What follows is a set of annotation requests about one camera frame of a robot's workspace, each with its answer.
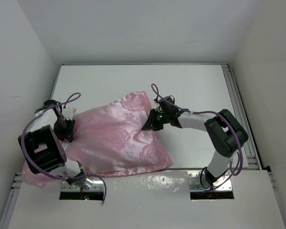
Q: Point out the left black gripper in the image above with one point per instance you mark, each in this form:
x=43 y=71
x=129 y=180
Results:
x=67 y=134

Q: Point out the metal base plate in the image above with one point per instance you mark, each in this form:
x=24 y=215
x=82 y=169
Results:
x=200 y=189
x=82 y=187

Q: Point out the white front cover board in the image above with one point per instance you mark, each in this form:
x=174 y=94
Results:
x=152 y=201

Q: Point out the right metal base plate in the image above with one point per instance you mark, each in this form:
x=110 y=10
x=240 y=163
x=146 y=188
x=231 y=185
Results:
x=200 y=189

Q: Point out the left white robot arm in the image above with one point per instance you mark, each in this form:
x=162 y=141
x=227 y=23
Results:
x=44 y=144

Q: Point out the pink satin pillowcase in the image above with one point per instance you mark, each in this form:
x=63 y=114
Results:
x=108 y=140

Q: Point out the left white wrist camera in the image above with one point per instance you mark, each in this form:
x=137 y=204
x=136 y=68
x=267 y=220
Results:
x=68 y=113

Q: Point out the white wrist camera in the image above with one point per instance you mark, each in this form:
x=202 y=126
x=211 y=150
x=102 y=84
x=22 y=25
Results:
x=157 y=106
x=68 y=113

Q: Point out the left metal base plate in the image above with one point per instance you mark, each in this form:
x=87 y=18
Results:
x=82 y=187

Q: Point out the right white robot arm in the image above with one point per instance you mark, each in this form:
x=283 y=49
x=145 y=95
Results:
x=226 y=134

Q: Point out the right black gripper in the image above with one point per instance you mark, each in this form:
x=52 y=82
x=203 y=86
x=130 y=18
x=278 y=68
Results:
x=152 y=124

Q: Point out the aluminium table frame rail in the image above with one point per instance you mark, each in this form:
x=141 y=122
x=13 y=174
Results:
x=250 y=150

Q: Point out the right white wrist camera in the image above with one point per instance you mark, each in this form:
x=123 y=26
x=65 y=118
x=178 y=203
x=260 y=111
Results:
x=157 y=106

